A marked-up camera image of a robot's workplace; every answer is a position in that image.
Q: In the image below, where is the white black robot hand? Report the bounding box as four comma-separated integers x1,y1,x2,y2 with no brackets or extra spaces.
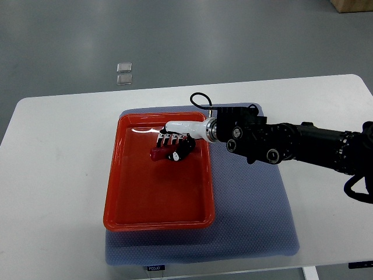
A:
156,120,210,161

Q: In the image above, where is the red plastic tray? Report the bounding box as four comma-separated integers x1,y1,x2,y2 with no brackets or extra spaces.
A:
103,111,215,232

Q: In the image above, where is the blue grey mesh mat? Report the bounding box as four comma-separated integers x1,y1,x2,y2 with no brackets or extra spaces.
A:
105,106,300,266

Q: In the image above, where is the black mat label tag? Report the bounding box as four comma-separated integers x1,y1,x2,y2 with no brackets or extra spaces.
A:
147,265,166,272

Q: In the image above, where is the wooden box corner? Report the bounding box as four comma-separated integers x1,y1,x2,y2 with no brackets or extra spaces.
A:
330,0,373,13

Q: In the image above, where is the white table leg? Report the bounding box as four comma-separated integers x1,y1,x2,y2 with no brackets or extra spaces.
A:
302,266,319,280

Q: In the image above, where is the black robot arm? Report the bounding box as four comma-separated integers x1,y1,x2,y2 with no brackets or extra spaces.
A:
150,103,372,204

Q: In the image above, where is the upper metal floor plate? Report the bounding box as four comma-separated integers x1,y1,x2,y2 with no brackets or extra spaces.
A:
117,62,132,73

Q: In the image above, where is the red chili pepper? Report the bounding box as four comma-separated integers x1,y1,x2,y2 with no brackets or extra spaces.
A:
150,145,178,162

